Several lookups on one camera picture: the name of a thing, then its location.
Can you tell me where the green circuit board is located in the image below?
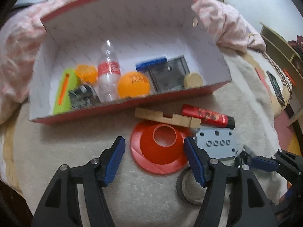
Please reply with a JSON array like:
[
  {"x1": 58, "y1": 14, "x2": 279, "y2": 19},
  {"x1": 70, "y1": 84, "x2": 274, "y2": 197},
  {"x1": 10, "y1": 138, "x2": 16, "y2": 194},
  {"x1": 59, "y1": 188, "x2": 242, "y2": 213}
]
[{"x1": 69, "y1": 83, "x2": 101, "y2": 109}]

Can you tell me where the wooden block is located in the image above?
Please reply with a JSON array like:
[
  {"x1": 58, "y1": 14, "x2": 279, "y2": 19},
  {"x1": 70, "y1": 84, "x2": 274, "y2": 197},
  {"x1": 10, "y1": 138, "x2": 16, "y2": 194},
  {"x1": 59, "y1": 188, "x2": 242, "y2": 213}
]
[{"x1": 134, "y1": 107, "x2": 201, "y2": 128}]

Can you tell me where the orange translucent cap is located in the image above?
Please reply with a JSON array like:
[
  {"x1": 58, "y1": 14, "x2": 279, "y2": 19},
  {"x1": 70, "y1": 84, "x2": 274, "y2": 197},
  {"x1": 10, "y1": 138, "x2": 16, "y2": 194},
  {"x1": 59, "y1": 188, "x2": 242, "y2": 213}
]
[{"x1": 75, "y1": 64, "x2": 98, "y2": 83}]

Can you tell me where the red tube black cap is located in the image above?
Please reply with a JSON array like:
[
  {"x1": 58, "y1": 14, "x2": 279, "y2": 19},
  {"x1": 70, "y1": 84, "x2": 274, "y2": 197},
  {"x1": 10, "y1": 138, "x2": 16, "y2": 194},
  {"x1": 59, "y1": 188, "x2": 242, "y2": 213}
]
[{"x1": 181, "y1": 104, "x2": 235, "y2": 129}]

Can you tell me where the clear plastic bottle red label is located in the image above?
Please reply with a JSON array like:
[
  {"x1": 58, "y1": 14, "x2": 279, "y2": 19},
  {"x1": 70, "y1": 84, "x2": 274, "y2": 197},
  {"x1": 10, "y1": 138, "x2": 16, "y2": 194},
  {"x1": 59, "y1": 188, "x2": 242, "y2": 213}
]
[{"x1": 97, "y1": 40, "x2": 122, "y2": 103}]

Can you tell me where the dark tape roll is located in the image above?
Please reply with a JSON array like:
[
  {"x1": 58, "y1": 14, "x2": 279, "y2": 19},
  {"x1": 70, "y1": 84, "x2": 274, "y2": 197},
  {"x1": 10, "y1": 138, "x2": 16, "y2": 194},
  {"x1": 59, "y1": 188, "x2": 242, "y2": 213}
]
[{"x1": 176, "y1": 167, "x2": 209, "y2": 205}]

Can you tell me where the small orange object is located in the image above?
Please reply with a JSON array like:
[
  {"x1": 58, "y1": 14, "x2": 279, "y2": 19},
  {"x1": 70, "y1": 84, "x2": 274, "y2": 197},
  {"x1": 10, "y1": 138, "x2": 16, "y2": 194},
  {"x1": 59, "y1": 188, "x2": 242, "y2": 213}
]
[{"x1": 283, "y1": 70, "x2": 296, "y2": 86}]

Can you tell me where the black remote control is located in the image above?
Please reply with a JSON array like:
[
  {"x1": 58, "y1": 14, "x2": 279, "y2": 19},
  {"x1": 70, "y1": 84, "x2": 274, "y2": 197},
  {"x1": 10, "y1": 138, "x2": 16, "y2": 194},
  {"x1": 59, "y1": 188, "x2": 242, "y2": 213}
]
[{"x1": 266, "y1": 70, "x2": 287, "y2": 106}]

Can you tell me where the wooden shelf unit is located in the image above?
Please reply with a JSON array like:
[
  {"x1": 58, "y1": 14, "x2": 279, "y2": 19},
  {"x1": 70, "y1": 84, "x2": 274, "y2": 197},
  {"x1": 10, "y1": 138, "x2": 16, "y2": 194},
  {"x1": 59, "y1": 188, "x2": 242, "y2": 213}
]
[{"x1": 260, "y1": 22, "x2": 303, "y2": 86}]

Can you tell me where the orange ball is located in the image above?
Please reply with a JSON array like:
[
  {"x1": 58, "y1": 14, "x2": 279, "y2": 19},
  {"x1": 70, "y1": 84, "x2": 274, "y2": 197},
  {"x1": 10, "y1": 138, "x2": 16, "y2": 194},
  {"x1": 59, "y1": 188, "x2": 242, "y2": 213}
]
[{"x1": 118, "y1": 71, "x2": 151, "y2": 98}]

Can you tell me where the green toy orange stripe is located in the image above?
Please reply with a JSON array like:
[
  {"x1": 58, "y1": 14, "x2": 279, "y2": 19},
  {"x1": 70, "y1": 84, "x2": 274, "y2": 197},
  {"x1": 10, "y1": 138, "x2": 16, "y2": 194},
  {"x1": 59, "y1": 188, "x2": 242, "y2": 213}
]
[{"x1": 52, "y1": 68, "x2": 81, "y2": 115}]

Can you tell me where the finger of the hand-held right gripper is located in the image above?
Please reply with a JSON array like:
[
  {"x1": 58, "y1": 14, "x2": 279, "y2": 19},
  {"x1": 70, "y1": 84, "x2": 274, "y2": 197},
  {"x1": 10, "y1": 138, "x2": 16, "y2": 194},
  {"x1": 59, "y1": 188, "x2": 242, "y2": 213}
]
[
  {"x1": 250, "y1": 156, "x2": 284, "y2": 174},
  {"x1": 271, "y1": 148, "x2": 303, "y2": 168}
]

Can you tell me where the blue cylinder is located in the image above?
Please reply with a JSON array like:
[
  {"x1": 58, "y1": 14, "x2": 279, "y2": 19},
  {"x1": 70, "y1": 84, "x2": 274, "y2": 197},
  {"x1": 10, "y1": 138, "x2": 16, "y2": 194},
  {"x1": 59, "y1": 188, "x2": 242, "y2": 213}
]
[{"x1": 135, "y1": 55, "x2": 167, "y2": 72}]

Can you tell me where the red plastic cone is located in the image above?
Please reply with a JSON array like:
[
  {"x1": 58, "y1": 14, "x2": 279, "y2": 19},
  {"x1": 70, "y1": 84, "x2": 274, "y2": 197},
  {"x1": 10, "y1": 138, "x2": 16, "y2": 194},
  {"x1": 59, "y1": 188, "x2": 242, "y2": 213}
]
[{"x1": 130, "y1": 120, "x2": 190, "y2": 174}]

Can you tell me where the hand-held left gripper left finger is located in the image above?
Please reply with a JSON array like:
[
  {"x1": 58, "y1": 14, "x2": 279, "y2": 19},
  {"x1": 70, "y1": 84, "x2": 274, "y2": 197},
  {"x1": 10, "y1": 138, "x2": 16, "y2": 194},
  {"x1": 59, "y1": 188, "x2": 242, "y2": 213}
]
[{"x1": 31, "y1": 136, "x2": 126, "y2": 227}]

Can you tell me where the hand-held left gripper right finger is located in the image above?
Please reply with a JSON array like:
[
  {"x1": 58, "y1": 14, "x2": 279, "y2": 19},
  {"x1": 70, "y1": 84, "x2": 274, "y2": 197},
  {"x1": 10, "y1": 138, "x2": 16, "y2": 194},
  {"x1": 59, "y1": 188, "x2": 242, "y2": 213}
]
[{"x1": 183, "y1": 136, "x2": 278, "y2": 227}]

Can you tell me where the grey building plate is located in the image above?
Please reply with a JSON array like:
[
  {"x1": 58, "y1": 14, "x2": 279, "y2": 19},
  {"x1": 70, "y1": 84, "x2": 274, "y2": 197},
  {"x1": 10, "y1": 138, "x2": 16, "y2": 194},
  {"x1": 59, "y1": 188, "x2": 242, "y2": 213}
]
[{"x1": 194, "y1": 127, "x2": 238, "y2": 161}]

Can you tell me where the pink checked quilt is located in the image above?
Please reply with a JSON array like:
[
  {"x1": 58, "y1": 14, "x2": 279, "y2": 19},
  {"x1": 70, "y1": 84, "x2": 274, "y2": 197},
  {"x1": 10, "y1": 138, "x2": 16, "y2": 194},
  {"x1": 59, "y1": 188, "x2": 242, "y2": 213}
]
[{"x1": 0, "y1": 0, "x2": 267, "y2": 123}]

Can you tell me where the dark red cloth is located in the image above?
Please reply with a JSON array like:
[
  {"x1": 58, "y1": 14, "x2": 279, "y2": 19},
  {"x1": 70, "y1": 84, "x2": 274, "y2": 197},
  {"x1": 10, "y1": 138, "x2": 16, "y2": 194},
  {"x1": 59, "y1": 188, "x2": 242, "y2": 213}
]
[{"x1": 287, "y1": 35, "x2": 303, "y2": 52}]

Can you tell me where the white black robot toy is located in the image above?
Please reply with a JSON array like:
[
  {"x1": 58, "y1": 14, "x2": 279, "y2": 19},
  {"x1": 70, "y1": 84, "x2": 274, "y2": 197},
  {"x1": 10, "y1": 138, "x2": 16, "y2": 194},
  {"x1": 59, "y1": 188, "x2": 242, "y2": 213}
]
[{"x1": 234, "y1": 145, "x2": 255, "y2": 169}]

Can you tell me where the red cardboard box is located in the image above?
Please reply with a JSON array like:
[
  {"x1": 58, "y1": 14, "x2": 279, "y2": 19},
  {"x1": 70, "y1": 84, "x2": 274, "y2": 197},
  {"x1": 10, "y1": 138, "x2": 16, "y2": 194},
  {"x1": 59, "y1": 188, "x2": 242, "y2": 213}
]
[{"x1": 28, "y1": 0, "x2": 232, "y2": 126}]

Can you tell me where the beige tape roll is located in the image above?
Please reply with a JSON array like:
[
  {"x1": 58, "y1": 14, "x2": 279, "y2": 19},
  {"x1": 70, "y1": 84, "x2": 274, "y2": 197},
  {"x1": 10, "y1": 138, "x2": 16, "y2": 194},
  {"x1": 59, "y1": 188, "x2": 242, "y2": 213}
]
[{"x1": 184, "y1": 72, "x2": 204, "y2": 89}]

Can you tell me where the smoky transparent plastic case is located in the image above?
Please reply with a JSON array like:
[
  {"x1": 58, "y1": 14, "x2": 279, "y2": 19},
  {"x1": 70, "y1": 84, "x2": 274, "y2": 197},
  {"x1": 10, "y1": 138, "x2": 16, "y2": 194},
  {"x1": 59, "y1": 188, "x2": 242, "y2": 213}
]
[{"x1": 148, "y1": 55, "x2": 190, "y2": 93}]

